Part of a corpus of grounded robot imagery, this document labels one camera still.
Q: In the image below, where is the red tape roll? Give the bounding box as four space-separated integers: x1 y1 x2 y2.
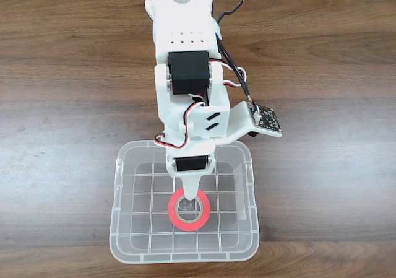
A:
168 188 212 232

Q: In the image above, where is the red white black servo wire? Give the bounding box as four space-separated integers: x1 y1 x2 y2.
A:
153 93 208 151

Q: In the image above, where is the camera board on white bracket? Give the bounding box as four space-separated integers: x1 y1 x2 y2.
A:
227 100 284 139

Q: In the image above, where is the black camera cable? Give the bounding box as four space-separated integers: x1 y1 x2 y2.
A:
215 0 257 107

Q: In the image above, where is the clear plastic storage box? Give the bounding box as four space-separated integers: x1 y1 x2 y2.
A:
108 139 260 265

